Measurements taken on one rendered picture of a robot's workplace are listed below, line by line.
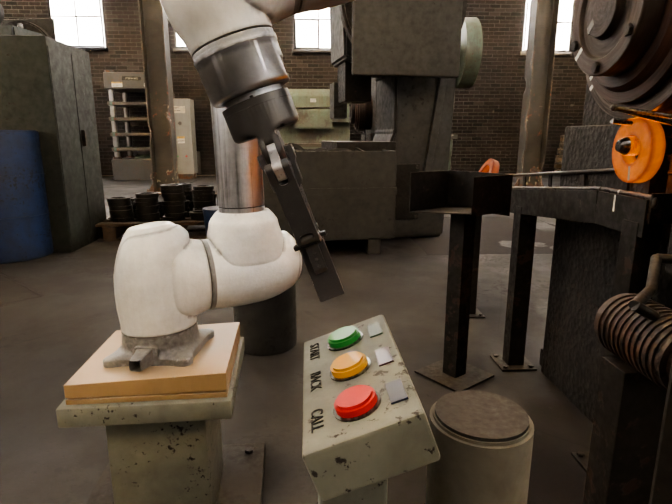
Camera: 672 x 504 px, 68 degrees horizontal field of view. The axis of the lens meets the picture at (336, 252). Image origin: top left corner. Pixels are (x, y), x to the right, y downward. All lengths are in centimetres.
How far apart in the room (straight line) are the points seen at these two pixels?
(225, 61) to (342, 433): 36
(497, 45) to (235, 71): 1157
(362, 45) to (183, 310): 297
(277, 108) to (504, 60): 1157
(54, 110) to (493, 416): 379
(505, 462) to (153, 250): 73
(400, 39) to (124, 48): 867
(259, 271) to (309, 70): 1026
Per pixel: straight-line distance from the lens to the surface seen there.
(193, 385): 103
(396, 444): 45
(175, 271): 105
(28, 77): 419
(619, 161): 143
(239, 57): 53
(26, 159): 403
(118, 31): 1197
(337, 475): 46
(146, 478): 121
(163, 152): 795
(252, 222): 107
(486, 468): 62
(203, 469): 118
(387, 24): 386
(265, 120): 53
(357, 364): 53
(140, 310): 106
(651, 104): 132
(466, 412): 65
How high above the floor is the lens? 84
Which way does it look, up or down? 13 degrees down
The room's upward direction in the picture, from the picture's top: straight up
